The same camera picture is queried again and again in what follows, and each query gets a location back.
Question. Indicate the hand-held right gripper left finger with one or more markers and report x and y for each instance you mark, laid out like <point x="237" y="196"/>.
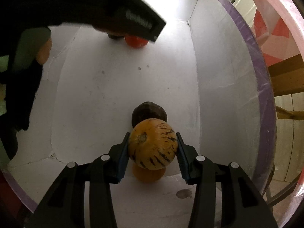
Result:
<point x="123" y="156"/>

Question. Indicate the large striped pepino melon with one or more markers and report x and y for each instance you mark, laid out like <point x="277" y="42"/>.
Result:
<point x="152" y="144"/>

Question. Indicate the small orange tangerine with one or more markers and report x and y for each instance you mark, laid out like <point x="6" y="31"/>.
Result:
<point x="136" y="43"/>

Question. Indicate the dark mangosteen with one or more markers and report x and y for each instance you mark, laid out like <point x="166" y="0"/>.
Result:
<point x="115" y="36"/>

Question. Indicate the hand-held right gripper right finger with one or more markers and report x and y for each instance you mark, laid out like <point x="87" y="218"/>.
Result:
<point x="181" y="161"/>

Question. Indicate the white foam box purple rim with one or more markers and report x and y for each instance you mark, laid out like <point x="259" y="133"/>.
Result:
<point x="95" y="99"/>

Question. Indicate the wooden table frame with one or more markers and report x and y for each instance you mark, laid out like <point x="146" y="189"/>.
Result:
<point x="285" y="73"/>

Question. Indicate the red white checkered tablecloth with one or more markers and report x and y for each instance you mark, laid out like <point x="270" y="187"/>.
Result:
<point x="273" y="9"/>

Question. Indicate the person's left hand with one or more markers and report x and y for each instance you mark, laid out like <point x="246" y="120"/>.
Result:
<point x="28" y="76"/>

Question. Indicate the dark purple smooth fruit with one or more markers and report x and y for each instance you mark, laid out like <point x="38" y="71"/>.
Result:
<point x="147" y="111"/>

